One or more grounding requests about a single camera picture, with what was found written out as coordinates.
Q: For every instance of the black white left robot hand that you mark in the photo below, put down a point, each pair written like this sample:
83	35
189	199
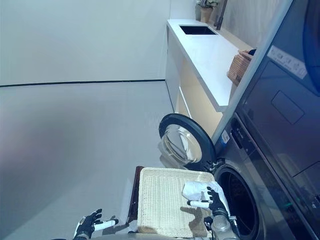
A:
87	223

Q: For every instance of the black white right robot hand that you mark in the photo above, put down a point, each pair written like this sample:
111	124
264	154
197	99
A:
216	203

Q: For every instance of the white cloth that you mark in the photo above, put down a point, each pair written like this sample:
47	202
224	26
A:
193	190

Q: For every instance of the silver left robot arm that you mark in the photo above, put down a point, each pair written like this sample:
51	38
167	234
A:
82	237

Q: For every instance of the grey front-load washing machine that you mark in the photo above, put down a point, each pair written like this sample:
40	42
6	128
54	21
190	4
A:
270	200

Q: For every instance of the dark brown wooden stool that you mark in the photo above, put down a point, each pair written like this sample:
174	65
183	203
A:
133	200

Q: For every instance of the cream wicker basket tray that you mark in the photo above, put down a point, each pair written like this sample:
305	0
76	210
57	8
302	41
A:
160	200

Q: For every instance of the grey robot torso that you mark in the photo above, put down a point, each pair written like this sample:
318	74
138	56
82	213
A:
150	237

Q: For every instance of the small blue white sticker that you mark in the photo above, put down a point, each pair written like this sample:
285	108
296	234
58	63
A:
225	137

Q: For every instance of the round glass washer door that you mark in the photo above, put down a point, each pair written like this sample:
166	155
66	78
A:
200	130

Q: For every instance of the grey stacked dryer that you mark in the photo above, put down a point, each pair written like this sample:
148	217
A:
275	100

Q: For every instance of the brown wicker box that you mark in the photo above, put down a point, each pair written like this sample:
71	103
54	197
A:
238	66

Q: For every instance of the white counter cabinet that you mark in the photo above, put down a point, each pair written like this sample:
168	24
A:
205	55

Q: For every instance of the white dryer label strip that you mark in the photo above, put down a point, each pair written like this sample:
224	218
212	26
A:
288	61

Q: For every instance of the black rectangular sink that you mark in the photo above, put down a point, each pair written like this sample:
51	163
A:
197	30

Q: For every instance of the dark metal faucet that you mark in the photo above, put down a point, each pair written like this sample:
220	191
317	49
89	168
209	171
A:
221	15

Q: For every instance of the potted plant in basket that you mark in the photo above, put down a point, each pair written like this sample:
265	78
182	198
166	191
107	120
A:
206	11

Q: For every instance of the light grey appliance cabinet frame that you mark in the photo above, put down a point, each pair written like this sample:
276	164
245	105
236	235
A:
250	75

